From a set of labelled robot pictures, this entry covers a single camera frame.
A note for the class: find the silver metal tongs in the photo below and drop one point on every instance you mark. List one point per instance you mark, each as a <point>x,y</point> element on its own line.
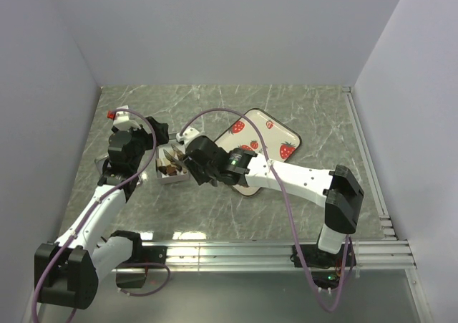
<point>174,155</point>

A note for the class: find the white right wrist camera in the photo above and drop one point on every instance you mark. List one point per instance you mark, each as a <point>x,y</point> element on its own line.
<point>186,137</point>

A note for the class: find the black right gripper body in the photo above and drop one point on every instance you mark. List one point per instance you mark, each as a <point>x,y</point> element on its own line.
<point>201,175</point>

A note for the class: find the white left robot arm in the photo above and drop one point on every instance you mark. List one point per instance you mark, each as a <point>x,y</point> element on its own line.
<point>67,272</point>

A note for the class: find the white strawberry square plate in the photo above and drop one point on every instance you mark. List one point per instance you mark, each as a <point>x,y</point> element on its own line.
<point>281,141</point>

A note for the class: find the silver metal tin box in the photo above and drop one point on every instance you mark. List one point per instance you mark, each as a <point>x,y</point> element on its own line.
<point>182,173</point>

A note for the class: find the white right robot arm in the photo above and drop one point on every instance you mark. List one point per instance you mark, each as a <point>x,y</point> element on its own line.
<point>337,191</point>

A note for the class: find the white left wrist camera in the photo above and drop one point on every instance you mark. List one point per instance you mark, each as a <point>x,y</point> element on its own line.
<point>123,120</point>

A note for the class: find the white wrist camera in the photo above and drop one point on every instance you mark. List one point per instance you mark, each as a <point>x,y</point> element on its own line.
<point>186,137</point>
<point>123,120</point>

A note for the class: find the brown round chocolate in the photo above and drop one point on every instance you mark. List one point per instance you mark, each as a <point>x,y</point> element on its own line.
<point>171,172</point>

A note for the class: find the aluminium rail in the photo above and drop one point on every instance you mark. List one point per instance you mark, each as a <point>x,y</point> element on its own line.
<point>245,256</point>
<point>384,217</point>

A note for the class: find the aluminium right side rail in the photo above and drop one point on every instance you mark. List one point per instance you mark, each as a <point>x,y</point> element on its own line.
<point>384,217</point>

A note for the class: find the aluminium front rail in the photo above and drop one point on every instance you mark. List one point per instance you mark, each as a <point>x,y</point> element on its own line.
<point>245,256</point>

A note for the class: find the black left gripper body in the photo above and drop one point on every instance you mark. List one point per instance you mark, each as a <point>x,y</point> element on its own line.
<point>143,141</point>

